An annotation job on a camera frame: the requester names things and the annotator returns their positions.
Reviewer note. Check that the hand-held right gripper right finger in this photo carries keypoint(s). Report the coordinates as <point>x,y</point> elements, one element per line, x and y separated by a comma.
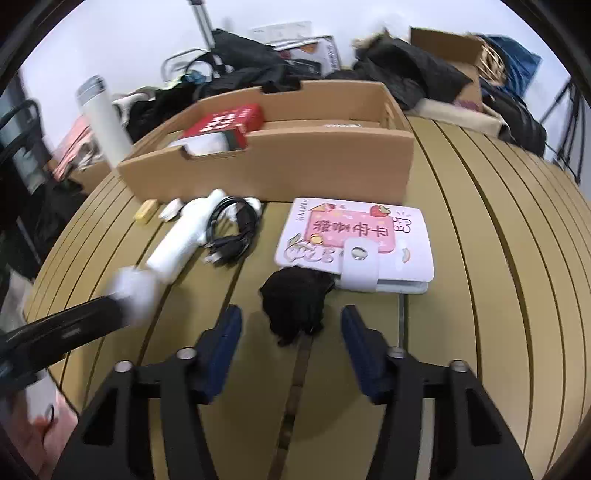
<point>362,355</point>

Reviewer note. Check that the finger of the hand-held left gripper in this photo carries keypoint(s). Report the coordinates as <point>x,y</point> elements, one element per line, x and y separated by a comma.
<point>60,332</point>

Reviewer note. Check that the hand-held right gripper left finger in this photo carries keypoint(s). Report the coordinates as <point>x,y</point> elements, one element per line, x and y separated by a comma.
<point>226,346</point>

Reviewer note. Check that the black cloth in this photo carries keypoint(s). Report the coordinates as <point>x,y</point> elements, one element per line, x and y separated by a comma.
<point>295,300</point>

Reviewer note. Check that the pink strawberry notebook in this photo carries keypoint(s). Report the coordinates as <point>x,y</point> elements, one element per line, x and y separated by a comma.
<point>369,272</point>

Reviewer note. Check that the white handheld fan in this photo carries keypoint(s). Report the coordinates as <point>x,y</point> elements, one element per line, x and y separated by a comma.
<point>178,242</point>

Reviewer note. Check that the yellow eraser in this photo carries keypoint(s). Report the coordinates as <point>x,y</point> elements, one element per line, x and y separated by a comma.
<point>146,211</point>

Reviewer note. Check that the cardboard tray box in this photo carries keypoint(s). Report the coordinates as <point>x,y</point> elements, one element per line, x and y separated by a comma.
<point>300,161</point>

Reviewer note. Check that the black clothes pile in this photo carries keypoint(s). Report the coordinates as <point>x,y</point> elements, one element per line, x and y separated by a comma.
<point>51,221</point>

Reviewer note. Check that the large cardboard box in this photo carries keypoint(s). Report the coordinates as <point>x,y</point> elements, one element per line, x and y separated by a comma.
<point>92,177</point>

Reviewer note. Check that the pink bag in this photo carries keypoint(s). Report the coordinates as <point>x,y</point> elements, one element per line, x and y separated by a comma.
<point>76,143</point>

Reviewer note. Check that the white packet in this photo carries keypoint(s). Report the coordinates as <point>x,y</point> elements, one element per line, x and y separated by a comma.
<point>203,144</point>

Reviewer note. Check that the white thermos bottle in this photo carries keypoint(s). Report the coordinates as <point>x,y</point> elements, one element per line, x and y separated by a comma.
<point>104,124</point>

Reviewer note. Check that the red box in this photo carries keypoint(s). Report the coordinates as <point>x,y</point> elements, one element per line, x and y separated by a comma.
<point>231,121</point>

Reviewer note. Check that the dark clothing heap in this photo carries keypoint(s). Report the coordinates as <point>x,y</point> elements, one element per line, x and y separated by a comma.
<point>157,108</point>

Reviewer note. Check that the black jacket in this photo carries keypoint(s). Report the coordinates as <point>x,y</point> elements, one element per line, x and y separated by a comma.
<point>249,64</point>
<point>406,69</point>

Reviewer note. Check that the printed carton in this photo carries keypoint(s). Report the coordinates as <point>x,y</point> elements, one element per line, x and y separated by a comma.
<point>318,55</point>

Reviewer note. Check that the black tripod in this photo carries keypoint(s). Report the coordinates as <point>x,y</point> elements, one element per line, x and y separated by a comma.
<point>570,134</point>

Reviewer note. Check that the wicker basket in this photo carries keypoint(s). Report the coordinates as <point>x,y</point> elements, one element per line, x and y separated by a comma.
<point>487,60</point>

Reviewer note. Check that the brown cardboard box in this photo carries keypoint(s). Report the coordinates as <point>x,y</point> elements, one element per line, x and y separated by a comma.
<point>455,44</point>

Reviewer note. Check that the blue bag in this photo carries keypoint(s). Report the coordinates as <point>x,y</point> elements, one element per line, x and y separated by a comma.
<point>517,60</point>

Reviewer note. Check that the wall socket strip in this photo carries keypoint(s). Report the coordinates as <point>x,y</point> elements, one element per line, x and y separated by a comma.
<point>281,30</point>

